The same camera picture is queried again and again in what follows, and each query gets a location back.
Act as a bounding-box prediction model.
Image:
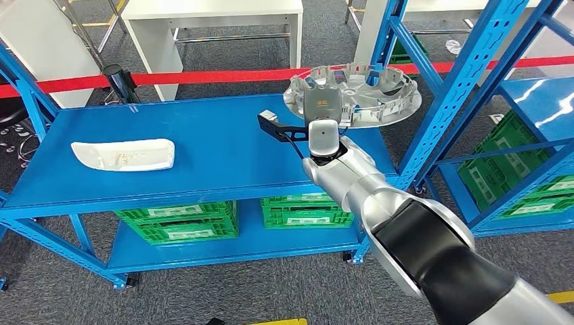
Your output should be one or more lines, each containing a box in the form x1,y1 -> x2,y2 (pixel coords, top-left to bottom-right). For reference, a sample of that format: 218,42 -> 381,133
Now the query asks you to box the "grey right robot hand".
303,85 -> 344,127

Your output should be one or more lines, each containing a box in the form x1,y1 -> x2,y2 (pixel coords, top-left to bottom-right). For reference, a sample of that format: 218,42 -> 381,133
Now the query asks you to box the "grey wheel hubcap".
283,62 -> 423,131

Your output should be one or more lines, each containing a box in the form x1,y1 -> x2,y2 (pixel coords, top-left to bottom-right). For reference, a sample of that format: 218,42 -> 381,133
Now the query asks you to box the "white plastic moulded part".
70,138 -> 176,173

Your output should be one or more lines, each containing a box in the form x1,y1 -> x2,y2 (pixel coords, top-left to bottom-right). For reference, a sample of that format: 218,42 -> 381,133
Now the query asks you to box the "red barrier belt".
0,53 -> 574,100

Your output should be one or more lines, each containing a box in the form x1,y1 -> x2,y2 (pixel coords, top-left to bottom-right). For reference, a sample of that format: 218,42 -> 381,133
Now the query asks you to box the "white cabinet panel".
0,0 -> 102,110

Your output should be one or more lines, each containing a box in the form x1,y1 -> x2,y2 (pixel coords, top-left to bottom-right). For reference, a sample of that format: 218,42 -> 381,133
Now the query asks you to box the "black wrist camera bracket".
257,114 -> 311,144

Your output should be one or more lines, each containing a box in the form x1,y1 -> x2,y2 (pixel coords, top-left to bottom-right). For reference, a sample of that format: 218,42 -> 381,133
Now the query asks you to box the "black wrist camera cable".
286,137 -> 307,161

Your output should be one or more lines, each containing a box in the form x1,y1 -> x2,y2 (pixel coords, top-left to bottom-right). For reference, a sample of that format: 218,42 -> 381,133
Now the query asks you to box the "black stanchion post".
102,64 -> 141,106

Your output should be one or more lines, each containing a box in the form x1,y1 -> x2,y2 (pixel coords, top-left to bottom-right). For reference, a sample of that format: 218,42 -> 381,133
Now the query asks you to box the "chrome metal frame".
62,0 -> 129,68

